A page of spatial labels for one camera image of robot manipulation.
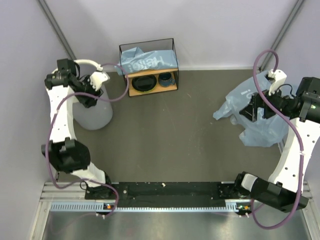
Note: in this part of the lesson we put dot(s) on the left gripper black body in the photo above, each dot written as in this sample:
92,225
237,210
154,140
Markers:
85,87

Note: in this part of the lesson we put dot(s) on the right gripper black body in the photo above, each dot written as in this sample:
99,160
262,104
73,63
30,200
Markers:
281,103

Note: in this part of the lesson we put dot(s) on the light blue trash bag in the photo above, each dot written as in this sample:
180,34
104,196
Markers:
135,60
261,133

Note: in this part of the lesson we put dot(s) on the white grey trash bin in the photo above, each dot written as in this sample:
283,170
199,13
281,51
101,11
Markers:
93,118

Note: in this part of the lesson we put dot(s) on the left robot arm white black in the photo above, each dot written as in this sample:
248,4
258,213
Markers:
77,93

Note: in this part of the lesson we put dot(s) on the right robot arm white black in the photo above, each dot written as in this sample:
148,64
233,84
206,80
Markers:
303,111

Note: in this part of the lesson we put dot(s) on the black plate green rim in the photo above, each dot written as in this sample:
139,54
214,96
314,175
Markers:
144,84

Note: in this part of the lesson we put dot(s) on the dark blue mug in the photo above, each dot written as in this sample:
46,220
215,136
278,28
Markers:
166,79

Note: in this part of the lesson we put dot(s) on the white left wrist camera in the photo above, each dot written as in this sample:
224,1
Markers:
97,79

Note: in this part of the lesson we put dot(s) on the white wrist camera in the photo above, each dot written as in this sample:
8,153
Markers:
279,78
97,79

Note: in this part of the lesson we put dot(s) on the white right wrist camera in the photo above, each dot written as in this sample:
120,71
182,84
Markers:
279,78

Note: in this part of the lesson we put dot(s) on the black wire wooden shelf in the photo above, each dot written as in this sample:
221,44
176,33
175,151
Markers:
157,44

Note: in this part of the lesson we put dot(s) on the slotted grey cable duct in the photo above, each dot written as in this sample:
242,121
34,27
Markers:
227,206

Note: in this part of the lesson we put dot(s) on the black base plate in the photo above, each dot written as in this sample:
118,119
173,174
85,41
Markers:
175,194

